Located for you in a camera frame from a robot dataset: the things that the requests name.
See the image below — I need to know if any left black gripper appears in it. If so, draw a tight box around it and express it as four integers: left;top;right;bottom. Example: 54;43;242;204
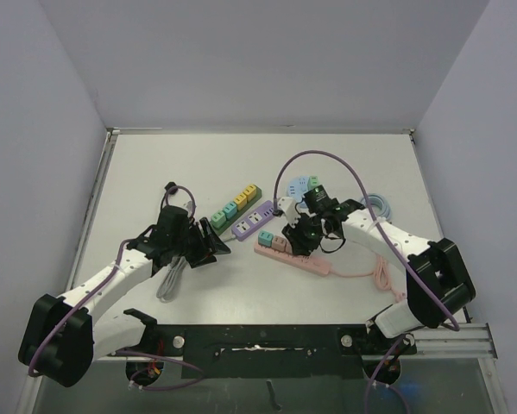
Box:
171;218;229;267

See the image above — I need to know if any yellow charger plug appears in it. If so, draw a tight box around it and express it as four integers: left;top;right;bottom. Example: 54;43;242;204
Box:
243;185;258;203
233;192;249;211

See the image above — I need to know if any green power strip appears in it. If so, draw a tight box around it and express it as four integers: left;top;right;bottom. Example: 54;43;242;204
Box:
209;184;262;235

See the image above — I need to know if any green charger plug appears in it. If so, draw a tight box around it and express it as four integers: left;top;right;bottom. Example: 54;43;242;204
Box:
307;176;320;190
210;210;227;229

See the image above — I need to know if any teal charger plug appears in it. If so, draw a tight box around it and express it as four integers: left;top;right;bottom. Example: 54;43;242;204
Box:
258;230;274;248
222;201;237;220

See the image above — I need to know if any purple power strip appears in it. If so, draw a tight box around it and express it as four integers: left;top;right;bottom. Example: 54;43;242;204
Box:
231;200;274;242

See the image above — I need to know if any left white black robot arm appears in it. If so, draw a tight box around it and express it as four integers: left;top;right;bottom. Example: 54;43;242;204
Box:
18;206;231;387

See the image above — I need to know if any pink power strip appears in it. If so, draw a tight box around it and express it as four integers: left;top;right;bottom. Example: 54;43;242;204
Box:
254;243;332;276

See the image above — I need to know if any aluminium frame rail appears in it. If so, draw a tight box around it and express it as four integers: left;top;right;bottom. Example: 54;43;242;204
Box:
36;131;495;413

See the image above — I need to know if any grey power cord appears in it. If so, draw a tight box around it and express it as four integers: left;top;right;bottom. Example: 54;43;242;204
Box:
156;235;236;303

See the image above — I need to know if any light blue coiled cord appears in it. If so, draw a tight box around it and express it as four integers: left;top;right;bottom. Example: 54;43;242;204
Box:
360;192;393;219

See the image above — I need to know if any pink power cord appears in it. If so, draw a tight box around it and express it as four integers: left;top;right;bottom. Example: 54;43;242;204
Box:
329;254;408;303

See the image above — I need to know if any blue round power socket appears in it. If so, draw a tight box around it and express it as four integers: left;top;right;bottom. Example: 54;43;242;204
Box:
286;175;315;206

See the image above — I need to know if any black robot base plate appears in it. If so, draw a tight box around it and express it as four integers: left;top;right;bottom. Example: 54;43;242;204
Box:
134;324;417;381

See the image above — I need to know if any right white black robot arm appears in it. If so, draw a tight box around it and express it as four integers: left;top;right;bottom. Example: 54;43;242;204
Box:
276;186;476;353

